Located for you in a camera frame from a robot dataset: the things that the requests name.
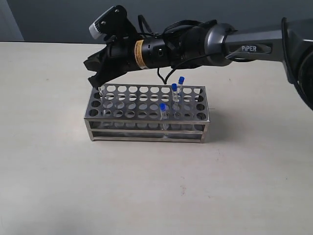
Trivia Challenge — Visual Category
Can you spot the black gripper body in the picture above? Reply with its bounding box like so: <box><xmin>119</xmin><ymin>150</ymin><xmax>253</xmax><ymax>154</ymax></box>
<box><xmin>104</xmin><ymin>18</ymin><xmax>171</xmax><ymax>78</ymax></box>

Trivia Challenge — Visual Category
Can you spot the blue-capped tube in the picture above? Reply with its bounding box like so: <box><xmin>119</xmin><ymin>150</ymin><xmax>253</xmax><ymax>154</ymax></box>
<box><xmin>159</xmin><ymin>103</ymin><xmax>168</xmax><ymax>138</ymax></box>
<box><xmin>171</xmin><ymin>83</ymin><xmax>179</xmax><ymax>112</ymax></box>
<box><xmin>178</xmin><ymin>76</ymin><xmax>185</xmax><ymax>96</ymax></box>
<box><xmin>98</xmin><ymin>85</ymin><xmax>106</xmax><ymax>116</ymax></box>

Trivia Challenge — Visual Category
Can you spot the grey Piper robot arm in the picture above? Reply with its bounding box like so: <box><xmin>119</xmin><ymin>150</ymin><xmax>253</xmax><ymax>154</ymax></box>
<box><xmin>84</xmin><ymin>18</ymin><xmax>313</xmax><ymax>107</ymax></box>

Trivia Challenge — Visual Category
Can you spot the stainless steel test tube rack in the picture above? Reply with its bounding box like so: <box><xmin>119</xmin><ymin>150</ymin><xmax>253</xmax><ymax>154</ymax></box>
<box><xmin>84</xmin><ymin>84</ymin><xmax>210</xmax><ymax>143</ymax></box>

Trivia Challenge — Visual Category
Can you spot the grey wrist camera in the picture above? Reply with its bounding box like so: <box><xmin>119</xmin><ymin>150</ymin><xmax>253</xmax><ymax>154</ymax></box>
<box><xmin>89</xmin><ymin>5</ymin><xmax>127</xmax><ymax>39</ymax></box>

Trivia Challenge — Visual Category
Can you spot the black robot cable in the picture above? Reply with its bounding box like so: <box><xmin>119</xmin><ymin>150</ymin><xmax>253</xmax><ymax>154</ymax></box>
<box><xmin>137</xmin><ymin>14</ymin><xmax>221</xmax><ymax>84</ymax></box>

